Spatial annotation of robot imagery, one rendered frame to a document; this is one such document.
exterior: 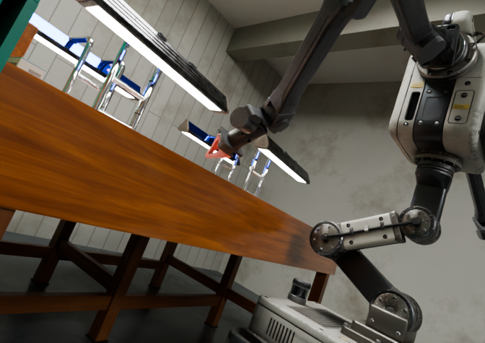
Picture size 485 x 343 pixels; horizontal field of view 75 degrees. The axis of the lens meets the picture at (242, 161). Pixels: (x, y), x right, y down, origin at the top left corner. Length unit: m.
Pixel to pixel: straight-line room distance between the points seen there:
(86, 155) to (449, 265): 2.83
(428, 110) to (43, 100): 1.02
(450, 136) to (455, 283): 2.05
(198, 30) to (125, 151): 2.93
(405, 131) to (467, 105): 0.17
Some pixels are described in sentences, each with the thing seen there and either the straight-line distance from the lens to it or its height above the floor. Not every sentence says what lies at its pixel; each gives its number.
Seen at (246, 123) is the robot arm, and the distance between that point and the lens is 0.83.
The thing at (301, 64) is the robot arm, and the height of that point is 1.06.
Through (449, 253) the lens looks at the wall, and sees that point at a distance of 3.08.
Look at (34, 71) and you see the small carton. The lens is 0.57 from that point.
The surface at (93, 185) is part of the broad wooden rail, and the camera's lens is 0.60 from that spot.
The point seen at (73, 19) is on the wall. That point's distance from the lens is 2.93.
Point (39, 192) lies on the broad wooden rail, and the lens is 0.57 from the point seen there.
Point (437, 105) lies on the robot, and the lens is 1.16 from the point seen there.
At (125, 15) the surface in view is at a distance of 0.97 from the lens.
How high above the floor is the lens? 0.68
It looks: 10 degrees up
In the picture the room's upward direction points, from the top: 21 degrees clockwise
